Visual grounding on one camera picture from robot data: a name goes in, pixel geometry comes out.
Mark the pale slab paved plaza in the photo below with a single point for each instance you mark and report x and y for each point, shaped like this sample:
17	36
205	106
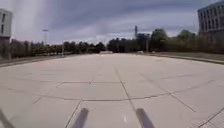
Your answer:
110	76

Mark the white curved office building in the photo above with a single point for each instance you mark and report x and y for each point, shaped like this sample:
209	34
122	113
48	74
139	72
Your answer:
5	23

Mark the row of trees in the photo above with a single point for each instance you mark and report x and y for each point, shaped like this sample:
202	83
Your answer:
166	41

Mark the tall thin tower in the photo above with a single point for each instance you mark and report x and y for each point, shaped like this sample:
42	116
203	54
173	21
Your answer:
136	30

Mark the robot's own part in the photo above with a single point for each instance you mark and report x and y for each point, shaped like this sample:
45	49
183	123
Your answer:
144	119
80	119

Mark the lamp post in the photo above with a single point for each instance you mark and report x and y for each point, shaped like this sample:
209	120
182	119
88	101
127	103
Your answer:
45	36

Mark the grey building with windows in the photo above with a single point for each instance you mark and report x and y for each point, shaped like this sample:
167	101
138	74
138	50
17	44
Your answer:
211	18

